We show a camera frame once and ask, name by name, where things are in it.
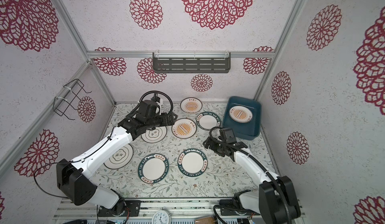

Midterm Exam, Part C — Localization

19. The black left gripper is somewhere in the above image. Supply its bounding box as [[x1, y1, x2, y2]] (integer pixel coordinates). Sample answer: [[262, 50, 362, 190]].
[[146, 110, 177, 130]]

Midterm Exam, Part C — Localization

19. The green rim plate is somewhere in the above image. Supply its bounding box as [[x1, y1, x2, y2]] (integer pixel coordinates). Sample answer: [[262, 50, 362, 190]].
[[196, 111, 221, 131], [138, 153, 169, 184], [177, 148, 208, 177]]

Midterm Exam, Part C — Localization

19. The orange sunburst plate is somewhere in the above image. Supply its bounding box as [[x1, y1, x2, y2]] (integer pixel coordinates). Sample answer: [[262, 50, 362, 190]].
[[171, 118, 197, 139], [180, 97, 203, 114], [229, 106, 253, 123]]

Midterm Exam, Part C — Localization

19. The orange sunburst plate back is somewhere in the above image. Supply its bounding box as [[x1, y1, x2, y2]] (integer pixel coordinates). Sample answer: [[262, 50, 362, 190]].
[[180, 97, 203, 114]]

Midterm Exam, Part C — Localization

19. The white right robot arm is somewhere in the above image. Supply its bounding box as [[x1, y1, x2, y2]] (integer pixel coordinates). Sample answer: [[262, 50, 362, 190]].
[[203, 127, 301, 224]]

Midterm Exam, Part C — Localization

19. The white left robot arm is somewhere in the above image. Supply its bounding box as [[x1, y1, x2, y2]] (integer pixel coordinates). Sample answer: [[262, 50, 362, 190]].
[[56, 100, 177, 214]]

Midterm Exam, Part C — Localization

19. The teal plastic bin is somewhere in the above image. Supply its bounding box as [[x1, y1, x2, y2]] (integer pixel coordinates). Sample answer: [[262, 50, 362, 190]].
[[222, 96, 262, 140]]

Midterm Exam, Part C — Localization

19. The white plate clover motif back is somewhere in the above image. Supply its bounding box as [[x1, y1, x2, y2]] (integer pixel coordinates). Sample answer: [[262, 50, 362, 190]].
[[141, 126, 167, 143]]

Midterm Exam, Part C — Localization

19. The white plate clover motif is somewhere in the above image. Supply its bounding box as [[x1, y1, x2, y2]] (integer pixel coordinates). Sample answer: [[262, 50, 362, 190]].
[[141, 126, 167, 143], [104, 144, 133, 169]]

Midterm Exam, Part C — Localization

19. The white plate clover motif front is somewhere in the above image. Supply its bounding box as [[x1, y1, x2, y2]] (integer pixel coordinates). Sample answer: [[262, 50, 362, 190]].
[[104, 144, 133, 169]]

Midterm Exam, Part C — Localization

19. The brown box front edge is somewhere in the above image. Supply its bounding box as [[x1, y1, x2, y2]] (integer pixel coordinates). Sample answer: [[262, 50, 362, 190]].
[[194, 216, 218, 224]]

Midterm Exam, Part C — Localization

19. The white round clock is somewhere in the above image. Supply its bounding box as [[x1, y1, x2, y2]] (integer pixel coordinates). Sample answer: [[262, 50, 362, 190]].
[[151, 210, 171, 224]]

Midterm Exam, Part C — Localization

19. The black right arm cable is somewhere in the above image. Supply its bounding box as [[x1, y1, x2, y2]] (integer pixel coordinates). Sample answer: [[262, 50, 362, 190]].
[[209, 126, 292, 224]]

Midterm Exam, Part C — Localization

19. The grey wall shelf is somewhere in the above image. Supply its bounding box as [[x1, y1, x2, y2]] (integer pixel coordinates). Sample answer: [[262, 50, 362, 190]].
[[152, 52, 231, 74]]

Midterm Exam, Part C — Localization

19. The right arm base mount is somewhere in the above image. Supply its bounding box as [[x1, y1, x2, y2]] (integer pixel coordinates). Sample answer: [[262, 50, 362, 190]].
[[219, 199, 260, 216]]

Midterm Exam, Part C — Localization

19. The black wire wall rack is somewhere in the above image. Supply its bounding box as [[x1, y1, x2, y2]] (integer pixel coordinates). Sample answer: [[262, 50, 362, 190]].
[[52, 79, 91, 121]]

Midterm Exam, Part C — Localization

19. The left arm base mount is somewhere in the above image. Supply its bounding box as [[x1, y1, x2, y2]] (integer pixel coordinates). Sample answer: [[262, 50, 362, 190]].
[[97, 200, 141, 217]]

